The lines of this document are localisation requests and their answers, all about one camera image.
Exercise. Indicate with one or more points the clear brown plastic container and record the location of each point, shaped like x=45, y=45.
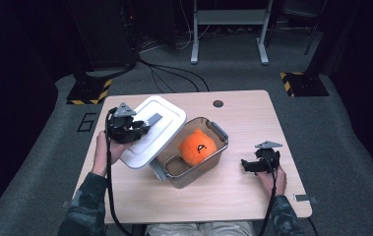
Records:
x=207, y=170

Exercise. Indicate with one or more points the black floor tape marking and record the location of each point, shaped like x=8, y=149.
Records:
x=83, y=123

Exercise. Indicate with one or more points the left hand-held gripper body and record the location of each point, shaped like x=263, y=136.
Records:
x=123, y=129

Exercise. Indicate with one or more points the black striped stand base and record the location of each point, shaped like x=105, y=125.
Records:
x=87, y=93
x=305, y=84

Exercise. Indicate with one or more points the person's left hand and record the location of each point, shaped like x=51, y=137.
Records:
x=100, y=157

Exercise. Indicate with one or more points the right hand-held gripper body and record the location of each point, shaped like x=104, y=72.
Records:
x=267, y=160

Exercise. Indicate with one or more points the dark cabinet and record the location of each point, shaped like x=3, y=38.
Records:
x=111, y=32

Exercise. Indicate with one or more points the white metal desk frame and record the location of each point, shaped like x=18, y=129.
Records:
x=230, y=16

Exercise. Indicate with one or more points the orange plush toy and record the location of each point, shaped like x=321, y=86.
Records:
x=195, y=147

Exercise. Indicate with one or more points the white plastic container lid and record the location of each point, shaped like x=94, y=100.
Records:
x=161, y=131

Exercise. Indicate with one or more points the person's right hand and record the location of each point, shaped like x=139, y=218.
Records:
x=277, y=183

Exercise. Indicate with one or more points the person's legs in beige trousers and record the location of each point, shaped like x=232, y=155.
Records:
x=200, y=229

